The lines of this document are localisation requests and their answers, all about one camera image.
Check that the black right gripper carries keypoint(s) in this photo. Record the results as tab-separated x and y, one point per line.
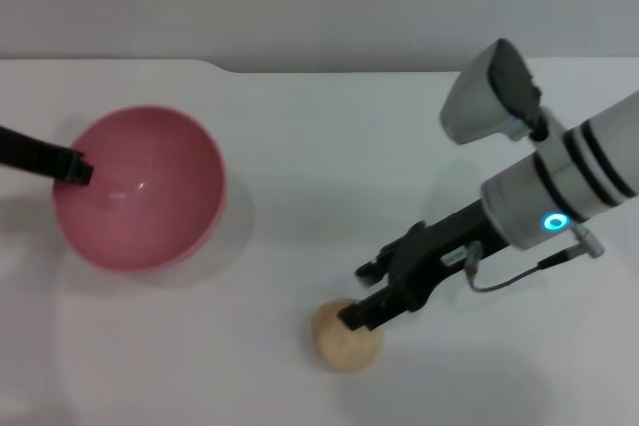
449	251

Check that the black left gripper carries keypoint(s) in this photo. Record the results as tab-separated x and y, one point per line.
25	151

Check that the beige egg yolk pastry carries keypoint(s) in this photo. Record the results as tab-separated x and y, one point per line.
344	348

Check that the pink plastic bowl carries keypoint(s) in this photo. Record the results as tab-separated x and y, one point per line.
145	216

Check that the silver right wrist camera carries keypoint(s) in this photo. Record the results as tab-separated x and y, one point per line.
474	97

